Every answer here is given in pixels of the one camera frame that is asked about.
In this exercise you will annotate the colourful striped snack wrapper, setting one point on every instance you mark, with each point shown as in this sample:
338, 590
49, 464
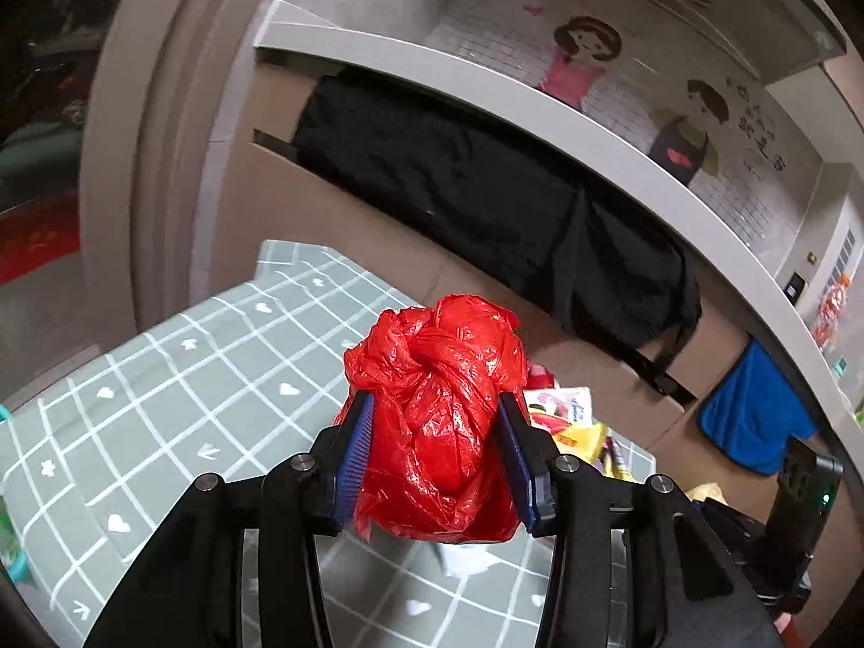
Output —
617, 462

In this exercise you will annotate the red floor mat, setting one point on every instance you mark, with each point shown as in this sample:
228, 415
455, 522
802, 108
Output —
34, 236

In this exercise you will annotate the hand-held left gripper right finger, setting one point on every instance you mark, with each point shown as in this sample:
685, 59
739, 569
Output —
516, 459

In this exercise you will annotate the grey door frame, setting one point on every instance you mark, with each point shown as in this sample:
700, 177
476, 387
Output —
135, 115

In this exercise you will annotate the green checked tablecloth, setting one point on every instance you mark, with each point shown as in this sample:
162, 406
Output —
202, 378

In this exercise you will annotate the pink and white snack packet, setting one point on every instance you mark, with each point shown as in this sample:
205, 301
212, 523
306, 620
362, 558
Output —
567, 405

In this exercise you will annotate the cartoon wall sticker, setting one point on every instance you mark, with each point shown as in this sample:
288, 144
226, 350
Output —
607, 61

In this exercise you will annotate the yellow snack packet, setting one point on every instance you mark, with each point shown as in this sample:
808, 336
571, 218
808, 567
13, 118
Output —
584, 442

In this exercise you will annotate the red plastic bag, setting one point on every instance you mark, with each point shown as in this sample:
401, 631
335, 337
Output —
439, 405

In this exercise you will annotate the white tissue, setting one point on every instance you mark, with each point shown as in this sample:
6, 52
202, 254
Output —
466, 559

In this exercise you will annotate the black cloth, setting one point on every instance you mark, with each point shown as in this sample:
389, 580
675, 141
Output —
486, 196

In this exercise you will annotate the blue towel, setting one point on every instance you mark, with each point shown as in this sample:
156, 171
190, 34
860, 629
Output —
756, 412

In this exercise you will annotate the green plastic object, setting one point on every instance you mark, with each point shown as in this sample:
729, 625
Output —
10, 540

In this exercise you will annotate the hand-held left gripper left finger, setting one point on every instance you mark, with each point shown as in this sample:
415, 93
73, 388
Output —
354, 459

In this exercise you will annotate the orange drink bottle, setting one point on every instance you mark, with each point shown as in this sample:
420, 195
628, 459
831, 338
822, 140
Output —
831, 314

